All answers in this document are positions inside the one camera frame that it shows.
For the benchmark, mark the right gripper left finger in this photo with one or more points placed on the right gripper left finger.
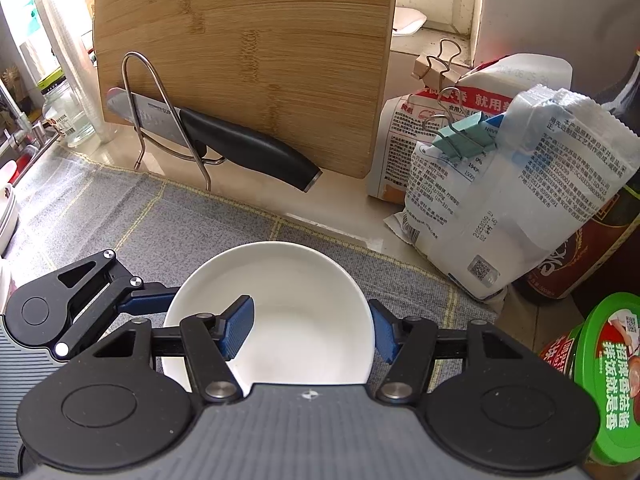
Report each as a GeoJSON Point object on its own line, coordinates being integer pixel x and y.
{"type": "Point", "coordinates": [209, 342]}

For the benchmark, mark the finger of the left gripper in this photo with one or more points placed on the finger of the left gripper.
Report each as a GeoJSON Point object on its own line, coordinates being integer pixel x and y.
{"type": "Point", "coordinates": [140, 298]}

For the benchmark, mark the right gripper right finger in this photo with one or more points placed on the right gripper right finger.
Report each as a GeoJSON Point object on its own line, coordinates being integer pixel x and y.
{"type": "Point", "coordinates": [408, 345]}

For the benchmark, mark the small white floral bowl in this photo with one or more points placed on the small white floral bowl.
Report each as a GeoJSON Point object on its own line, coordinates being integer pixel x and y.
{"type": "Point", "coordinates": [312, 323]}

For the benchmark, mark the white deep plate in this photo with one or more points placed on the white deep plate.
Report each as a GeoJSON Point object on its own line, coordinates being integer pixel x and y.
{"type": "Point", "coordinates": [10, 212]}

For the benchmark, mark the blue grey table mat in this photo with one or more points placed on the blue grey table mat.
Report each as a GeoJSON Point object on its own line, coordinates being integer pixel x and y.
{"type": "Point", "coordinates": [71, 208]}

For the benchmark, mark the white blue-print food bag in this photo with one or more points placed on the white blue-print food bag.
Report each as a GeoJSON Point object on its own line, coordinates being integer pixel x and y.
{"type": "Point", "coordinates": [488, 220]}

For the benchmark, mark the green lid sauce jar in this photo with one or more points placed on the green lid sauce jar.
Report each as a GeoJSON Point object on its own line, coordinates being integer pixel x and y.
{"type": "Point", "coordinates": [602, 356]}

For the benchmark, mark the glass jar green lid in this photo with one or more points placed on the glass jar green lid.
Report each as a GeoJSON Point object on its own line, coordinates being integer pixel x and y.
{"type": "Point", "coordinates": [62, 110]}

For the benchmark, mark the teal binder clip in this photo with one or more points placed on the teal binder clip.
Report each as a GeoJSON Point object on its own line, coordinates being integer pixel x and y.
{"type": "Point", "coordinates": [465, 138]}

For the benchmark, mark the white red-label salt bag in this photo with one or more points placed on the white red-label salt bag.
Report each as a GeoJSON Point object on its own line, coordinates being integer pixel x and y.
{"type": "Point", "coordinates": [422, 116]}

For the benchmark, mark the brown binder clip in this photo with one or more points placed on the brown binder clip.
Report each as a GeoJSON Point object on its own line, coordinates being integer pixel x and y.
{"type": "Point", "coordinates": [435, 70]}

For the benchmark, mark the bamboo cutting board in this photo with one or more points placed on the bamboo cutting board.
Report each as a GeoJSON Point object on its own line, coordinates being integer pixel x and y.
{"type": "Point", "coordinates": [311, 73]}

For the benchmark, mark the steel wire rack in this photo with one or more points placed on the steel wire rack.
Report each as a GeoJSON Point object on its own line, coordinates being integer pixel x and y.
{"type": "Point", "coordinates": [163, 118]}

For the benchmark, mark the steel kitchen knife black handle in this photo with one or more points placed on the steel kitchen knife black handle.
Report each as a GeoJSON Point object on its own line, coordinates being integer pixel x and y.
{"type": "Point", "coordinates": [244, 146]}

